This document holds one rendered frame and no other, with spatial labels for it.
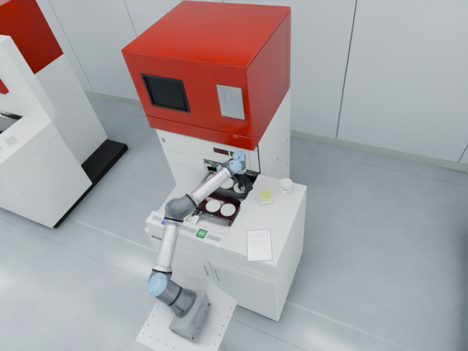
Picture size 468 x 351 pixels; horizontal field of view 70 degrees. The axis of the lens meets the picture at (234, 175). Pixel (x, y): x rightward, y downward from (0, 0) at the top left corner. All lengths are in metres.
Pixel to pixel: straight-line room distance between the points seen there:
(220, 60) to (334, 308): 2.04
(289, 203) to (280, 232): 0.22
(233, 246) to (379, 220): 1.74
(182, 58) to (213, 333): 1.50
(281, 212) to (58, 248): 2.40
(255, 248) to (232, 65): 1.02
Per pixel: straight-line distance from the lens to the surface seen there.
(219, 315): 2.01
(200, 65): 1.89
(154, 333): 2.06
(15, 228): 4.23
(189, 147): 2.48
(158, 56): 2.04
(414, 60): 3.32
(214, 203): 2.29
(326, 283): 2.97
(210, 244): 2.04
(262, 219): 2.10
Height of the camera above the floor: 2.69
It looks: 47 degrees down
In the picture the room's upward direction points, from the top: 10 degrees counter-clockwise
